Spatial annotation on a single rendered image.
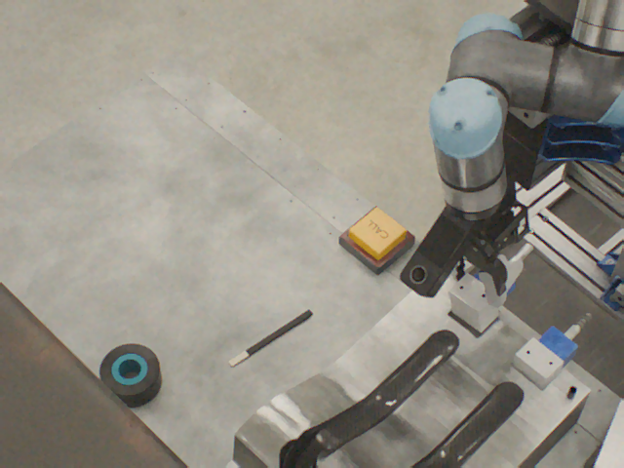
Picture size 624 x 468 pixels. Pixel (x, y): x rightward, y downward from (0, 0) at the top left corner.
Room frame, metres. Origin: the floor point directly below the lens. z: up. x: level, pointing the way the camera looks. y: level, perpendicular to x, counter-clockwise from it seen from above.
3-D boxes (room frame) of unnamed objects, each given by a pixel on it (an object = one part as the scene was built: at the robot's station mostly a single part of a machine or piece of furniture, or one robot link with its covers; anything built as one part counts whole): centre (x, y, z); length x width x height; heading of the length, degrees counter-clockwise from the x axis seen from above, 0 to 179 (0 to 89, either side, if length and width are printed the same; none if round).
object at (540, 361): (0.79, -0.32, 0.89); 0.13 x 0.05 x 0.05; 136
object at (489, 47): (0.94, -0.21, 1.24); 0.11 x 0.11 x 0.08; 77
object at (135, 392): (0.77, 0.24, 0.82); 0.08 x 0.08 x 0.04
